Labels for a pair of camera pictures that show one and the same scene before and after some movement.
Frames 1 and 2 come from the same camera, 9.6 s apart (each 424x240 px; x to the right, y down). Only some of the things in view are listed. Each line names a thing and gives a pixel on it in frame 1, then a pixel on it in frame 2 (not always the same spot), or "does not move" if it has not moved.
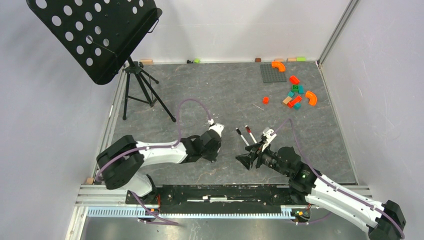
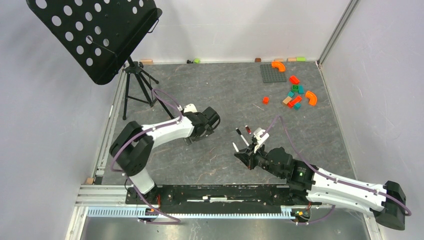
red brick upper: [294, 80] does not move
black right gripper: [247, 159] does not move
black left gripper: [212, 156] to [209, 131]
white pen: [245, 140] does not move
